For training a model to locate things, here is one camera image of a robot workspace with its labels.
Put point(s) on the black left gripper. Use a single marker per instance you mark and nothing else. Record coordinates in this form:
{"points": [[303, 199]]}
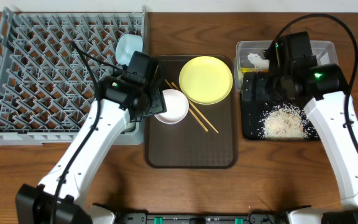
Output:
{"points": [[156, 101]]}

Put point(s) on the white pink shallow bowl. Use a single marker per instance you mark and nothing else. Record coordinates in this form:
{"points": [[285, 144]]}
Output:
{"points": [[177, 107]]}

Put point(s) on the rice and food scraps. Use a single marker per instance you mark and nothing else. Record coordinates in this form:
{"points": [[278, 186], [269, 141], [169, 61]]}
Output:
{"points": [[283, 122]]}

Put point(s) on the white tissue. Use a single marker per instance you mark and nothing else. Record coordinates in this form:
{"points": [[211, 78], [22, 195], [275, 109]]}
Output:
{"points": [[258, 62]]}

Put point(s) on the yellow orange snack wrapper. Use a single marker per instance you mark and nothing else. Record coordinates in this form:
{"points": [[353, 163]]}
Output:
{"points": [[245, 70]]}

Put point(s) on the light blue bowl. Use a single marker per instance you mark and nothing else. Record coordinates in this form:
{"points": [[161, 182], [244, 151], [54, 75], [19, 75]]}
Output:
{"points": [[127, 45]]}

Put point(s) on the pale green cup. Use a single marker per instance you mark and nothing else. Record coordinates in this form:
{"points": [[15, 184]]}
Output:
{"points": [[130, 128]]}

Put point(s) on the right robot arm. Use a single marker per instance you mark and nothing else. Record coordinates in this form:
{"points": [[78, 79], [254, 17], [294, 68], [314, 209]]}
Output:
{"points": [[323, 94]]}

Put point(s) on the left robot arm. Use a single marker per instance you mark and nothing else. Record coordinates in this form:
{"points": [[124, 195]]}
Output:
{"points": [[61, 194]]}

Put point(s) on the clear plastic waste bin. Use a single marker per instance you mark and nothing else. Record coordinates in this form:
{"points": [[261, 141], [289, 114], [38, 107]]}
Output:
{"points": [[323, 50]]}

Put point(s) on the grey plastic dishwasher rack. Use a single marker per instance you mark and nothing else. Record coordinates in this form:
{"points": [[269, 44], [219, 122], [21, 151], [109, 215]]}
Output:
{"points": [[46, 64]]}

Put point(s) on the wooden chopstick lower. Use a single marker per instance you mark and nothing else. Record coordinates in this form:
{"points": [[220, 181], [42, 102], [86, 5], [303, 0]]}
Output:
{"points": [[190, 110]]}

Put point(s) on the wooden chopstick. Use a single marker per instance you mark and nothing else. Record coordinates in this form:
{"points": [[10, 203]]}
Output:
{"points": [[198, 111], [190, 110]]}

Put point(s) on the black rectangular tray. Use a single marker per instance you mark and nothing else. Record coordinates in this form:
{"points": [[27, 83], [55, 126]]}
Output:
{"points": [[254, 101]]}

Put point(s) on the wooden chopstick upper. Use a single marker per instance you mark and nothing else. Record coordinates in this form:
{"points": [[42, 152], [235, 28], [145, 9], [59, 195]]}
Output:
{"points": [[198, 111]]}

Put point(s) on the dark brown serving tray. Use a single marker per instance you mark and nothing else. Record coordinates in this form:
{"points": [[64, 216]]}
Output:
{"points": [[186, 144]]}

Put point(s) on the yellow round plate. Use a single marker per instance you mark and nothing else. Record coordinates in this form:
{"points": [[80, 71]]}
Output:
{"points": [[205, 80]]}

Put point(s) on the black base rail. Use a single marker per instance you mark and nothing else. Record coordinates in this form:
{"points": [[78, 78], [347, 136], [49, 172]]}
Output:
{"points": [[197, 218]]}

